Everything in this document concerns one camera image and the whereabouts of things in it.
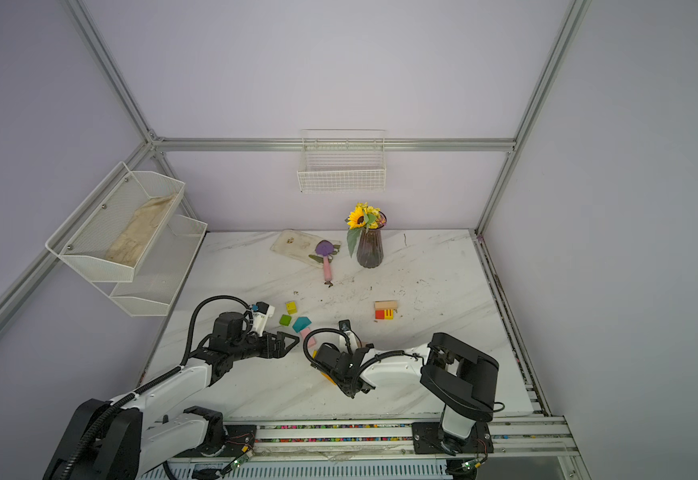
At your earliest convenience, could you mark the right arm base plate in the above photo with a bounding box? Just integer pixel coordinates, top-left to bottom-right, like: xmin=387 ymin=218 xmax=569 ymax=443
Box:
xmin=411 ymin=422 xmax=494 ymax=456

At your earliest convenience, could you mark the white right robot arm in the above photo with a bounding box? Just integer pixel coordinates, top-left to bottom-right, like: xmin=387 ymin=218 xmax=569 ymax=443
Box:
xmin=302 ymin=328 xmax=505 ymax=456

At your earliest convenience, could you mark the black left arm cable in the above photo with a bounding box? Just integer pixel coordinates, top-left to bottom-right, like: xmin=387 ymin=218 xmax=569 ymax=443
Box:
xmin=180 ymin=294 xmax=254 ymax=367

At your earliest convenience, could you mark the white mesh upper shelf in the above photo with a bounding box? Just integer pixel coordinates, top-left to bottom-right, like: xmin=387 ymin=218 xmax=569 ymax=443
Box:
xmin=45 ymin=162 xmax=185 ymax=283

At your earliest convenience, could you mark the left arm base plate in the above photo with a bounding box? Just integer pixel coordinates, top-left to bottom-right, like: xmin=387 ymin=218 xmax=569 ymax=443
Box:
xmin=196 ymin=424 xmax=258 ymax=458

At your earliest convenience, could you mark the teal wedge block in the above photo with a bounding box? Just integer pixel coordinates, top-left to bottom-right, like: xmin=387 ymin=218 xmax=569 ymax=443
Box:
xmin=292 ymin=317 xmax=311 ymax=333

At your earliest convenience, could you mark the white mesh shelf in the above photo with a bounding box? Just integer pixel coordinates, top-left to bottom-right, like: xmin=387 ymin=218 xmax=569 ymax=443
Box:
xmin=109 ymin=214 xmax=207 ymax=317
xmin=45 ymin=162 xmax=185 ymax=283

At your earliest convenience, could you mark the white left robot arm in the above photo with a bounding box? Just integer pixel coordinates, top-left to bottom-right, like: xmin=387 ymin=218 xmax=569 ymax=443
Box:
xmin=44 ymin=311 xmax=300 ymax=479

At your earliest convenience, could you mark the purple glass vase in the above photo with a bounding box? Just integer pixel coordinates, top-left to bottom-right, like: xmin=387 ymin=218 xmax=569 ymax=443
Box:
xmin=356 ymin=229 xmax=384 ymax=269

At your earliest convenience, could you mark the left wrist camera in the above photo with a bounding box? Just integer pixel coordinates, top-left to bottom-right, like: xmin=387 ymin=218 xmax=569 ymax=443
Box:
xmin=251 ymin=302 xmax=275 ymax=336

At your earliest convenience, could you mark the natural wood block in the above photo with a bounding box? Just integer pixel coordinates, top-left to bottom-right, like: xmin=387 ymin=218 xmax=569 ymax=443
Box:
xmin=374 ymin=300 xmax=398 ymax=310

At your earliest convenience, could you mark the white mesh lower shelf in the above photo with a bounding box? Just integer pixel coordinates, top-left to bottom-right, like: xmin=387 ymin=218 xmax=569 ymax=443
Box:
xmin=109 ymin=214 xmax=207 ymax=317

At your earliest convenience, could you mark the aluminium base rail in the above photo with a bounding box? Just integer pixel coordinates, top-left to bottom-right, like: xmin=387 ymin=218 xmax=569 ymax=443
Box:
xmin=146 ymin=416 xmax=591 ymax=479

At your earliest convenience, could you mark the yellow sunflower bouquet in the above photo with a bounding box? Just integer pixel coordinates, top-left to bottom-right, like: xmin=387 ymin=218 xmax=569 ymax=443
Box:
xmin=346 ymin=203 xmax=387 ymax=256

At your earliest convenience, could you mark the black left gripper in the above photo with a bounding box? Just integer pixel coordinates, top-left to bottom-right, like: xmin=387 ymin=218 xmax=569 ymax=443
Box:
xmin=230 ymin=330 xmax=298 ymax=362

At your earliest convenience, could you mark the white wire wall basket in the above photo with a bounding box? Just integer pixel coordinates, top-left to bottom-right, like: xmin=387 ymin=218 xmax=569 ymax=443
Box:
xmin=297 ymin=129 xmax=387 ymax=194

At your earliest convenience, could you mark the pink rectangular block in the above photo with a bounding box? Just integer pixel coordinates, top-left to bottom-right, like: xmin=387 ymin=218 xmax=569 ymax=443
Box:
xmin=299 ymin=327 xmax=316 ymax=348

